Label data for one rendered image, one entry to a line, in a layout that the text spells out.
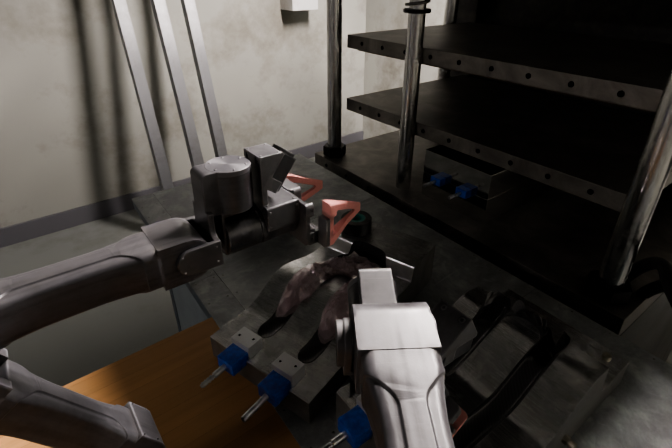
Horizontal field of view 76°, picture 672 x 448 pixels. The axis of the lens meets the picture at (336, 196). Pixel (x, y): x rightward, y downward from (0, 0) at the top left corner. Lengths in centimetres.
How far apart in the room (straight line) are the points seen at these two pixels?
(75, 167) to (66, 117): 33
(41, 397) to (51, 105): 258
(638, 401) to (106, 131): 296
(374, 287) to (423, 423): 18
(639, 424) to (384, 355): 72
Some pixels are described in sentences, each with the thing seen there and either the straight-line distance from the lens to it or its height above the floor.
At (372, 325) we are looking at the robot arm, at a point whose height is 126.
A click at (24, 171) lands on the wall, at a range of 320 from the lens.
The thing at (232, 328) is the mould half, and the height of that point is 86.
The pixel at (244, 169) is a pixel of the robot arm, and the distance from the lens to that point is 54.
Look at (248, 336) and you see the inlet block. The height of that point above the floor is 88.
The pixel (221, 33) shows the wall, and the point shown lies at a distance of 331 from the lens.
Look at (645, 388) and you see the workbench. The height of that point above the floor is 80.
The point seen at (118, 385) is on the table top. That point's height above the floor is 80.
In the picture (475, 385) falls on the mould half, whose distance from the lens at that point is 84.
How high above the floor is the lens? 152
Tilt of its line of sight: 28 degrees down
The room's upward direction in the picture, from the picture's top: straight up
